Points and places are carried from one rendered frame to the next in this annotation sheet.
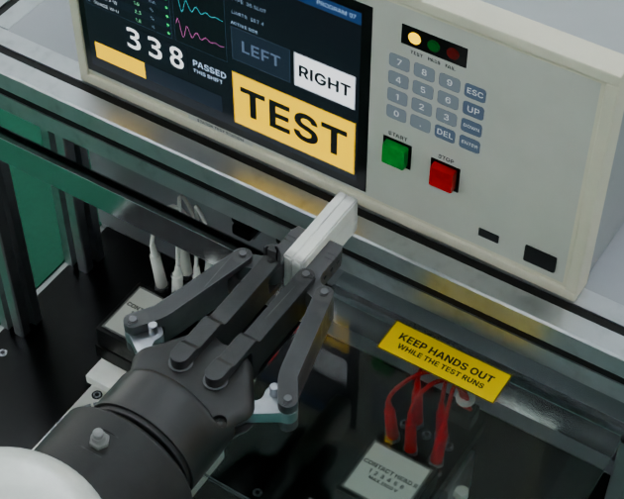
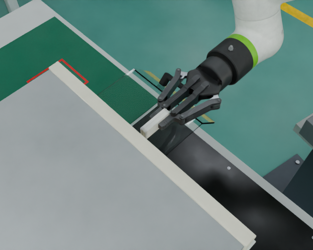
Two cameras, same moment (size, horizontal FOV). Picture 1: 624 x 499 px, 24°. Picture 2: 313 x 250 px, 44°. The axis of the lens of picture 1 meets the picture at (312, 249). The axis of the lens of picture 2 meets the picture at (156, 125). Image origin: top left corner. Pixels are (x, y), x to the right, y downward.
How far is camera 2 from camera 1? 1.06 m
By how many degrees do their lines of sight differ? 75
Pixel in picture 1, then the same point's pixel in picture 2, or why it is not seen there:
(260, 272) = (178, 108)
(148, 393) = (217, 63)
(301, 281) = (166, 103)
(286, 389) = (178, 72)
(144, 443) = (219, 49)
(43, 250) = not seen: outside the picture
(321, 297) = (161, 97)
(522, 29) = (78, 85)
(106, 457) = (229, 45)
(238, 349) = (189, 83)
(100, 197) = not seen: outside the picture
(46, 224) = not seen: outside the picture
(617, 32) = (45, 80)
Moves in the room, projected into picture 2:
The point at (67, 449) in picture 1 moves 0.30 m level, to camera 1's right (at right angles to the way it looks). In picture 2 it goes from (238, 49) to (104, 28)
